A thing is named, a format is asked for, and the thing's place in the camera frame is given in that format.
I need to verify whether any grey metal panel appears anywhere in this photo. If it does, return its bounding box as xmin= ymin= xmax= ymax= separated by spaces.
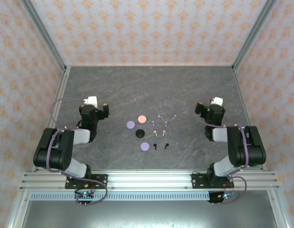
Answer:
xmin=18 ymin=200 xmax=281 ymax=228

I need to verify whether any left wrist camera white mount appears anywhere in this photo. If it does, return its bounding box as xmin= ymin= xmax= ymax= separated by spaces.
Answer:
xmin=83 ymin=95 xmax=98 ymax=107

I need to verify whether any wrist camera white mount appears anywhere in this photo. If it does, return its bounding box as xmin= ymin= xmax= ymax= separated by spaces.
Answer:
xmin=209 ymin=96 xmax=224 ymax=107
xmin=83 ymin=95 xmax=98 ymax=107

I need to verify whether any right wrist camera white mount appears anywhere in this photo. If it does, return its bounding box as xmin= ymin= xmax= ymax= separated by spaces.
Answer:
xmin=209 ymin=96 xmax=224 ymax=107

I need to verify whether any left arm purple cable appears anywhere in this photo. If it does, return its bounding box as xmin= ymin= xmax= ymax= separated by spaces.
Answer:
xmin=46 ymin=97 xmax=108 ymax=206

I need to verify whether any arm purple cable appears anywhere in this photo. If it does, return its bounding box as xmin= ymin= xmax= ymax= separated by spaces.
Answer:
xmin=193 ymin=95 xmax=250 ymax=205
xmin=46 ymin=97 xmax=108 ymax=206

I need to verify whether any aluminium side rail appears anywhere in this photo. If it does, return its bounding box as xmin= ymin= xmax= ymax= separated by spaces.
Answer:
xmin=232 ymin=66 xmax=268 ymax=171
xmin=31 ymin=66 xmax=71 ymax=173

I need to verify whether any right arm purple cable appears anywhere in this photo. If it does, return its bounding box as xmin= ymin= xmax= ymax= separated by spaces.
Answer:
xmin=193 ymin=95 xmax=250 ymax=205

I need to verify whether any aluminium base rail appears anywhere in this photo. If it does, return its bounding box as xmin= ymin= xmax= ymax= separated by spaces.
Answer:
xmin=20 ymin=170 xmax=280 ymax=190

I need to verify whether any aluminium corner post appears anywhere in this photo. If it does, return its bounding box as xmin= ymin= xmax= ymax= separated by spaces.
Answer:
xmin=20 ymin=0 xmax=68 ymax=72
xmin=232 ymin=0 xmax=278 ymax=72

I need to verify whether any grey slotted cable duct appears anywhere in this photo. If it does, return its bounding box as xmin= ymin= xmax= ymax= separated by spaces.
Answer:
xmin=29 ymin=192 xmax=211 ymax=201

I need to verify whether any aluminium lower frame rail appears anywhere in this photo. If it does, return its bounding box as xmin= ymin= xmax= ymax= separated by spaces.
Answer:
xmin=267 ymin=190 xmax=292 ymax=228
xmin=6 ymin=190 xmax=31 ymax=228

